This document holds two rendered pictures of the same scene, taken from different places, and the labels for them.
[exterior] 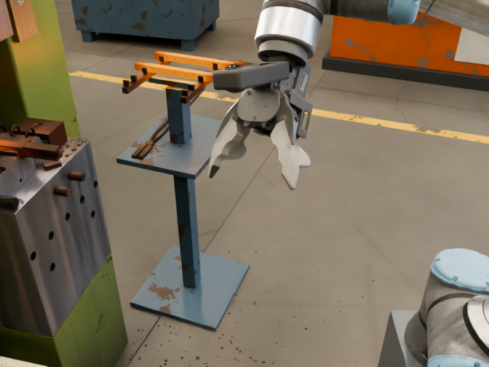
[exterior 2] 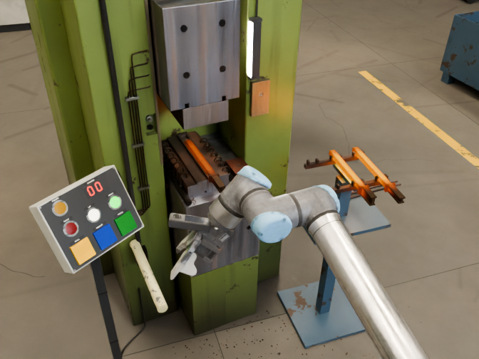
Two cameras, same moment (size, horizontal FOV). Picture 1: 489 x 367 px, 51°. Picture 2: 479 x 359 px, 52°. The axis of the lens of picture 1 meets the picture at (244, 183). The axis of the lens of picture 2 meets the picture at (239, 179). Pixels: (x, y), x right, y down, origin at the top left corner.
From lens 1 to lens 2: 1.09 m
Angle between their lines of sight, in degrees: 41
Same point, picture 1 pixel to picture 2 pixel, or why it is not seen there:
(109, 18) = (469, 70)
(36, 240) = not seen: hidden behind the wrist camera
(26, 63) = (255, 127)
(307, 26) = (222, 215)
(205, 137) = (355, 221)
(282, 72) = (203, 229)
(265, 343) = not seen: outside the picture
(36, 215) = (201, 213)
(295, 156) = (177, 267)
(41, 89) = (261, 142)
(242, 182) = (438, 267)
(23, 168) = (209, 186)
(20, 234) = not seen: hidden behind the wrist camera
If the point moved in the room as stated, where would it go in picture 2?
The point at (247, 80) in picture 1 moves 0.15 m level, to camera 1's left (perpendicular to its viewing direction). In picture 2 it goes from (174, 224) to (146, 197)
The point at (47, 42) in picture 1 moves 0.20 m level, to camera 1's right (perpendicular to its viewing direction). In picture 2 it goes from (278, 117) to (307, 134)
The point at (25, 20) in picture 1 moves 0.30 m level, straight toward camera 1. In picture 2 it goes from (260, 105) to (228, 134)
